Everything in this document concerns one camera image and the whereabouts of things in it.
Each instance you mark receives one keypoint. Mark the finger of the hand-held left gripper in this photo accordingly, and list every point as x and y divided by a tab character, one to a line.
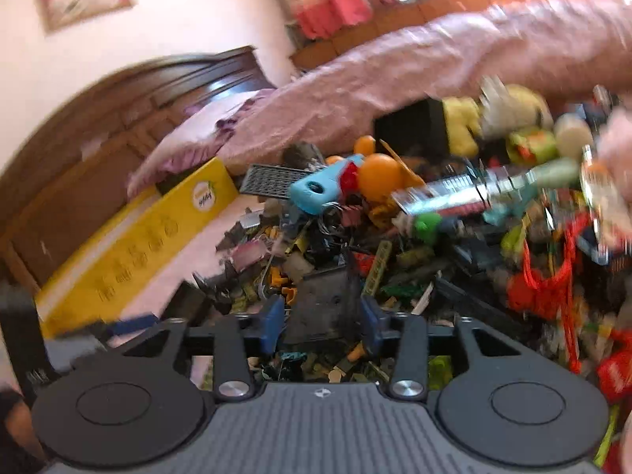
133	325

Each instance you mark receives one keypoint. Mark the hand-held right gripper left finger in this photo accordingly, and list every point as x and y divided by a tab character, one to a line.
271	318

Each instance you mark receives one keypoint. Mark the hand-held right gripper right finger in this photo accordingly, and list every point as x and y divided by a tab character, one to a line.
370	321

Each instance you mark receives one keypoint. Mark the dark grey square plate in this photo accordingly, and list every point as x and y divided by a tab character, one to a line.
321	306

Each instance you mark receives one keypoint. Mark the pile of toy bricks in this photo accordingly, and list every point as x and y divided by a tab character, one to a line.
395	266

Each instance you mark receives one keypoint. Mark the yellow cardboard box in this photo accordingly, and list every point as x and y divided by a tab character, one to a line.
148	237

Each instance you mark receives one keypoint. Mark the green toy figure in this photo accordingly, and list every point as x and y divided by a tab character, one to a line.
427	227

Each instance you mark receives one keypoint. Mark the clear blister toy pack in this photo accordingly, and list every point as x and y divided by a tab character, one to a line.
444	195

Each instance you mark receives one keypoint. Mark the red mesh bag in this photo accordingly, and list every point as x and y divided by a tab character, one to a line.
523	291

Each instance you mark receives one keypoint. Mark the dark wooden headboard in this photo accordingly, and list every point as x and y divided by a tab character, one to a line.
74	158

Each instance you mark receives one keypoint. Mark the black square box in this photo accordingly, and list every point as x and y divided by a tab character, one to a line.
410	128

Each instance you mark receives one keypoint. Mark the purple frilled pillow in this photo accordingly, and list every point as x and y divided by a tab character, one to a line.
197	128

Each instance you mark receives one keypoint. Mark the yellow plush toy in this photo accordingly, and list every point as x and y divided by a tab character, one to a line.
461	118

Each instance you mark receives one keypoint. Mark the green orange packet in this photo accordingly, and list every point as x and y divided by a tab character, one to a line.
533	147

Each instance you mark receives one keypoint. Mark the white shuttlecock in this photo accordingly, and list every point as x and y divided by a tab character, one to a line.
493	113

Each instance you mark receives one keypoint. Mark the red packet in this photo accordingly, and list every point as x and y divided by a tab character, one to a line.
614	370

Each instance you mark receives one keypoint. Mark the purple floral quilt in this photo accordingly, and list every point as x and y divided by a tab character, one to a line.
395	59

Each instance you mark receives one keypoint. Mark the long wooden cabinet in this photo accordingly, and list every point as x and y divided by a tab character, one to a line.
316	54

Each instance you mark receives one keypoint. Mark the white ball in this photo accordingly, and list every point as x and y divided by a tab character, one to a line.
572	138

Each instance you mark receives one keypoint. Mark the pink plush toy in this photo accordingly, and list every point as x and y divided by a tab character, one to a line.
619	143

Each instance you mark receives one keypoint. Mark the floral curtain red hem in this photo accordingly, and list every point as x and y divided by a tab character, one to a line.
326	5

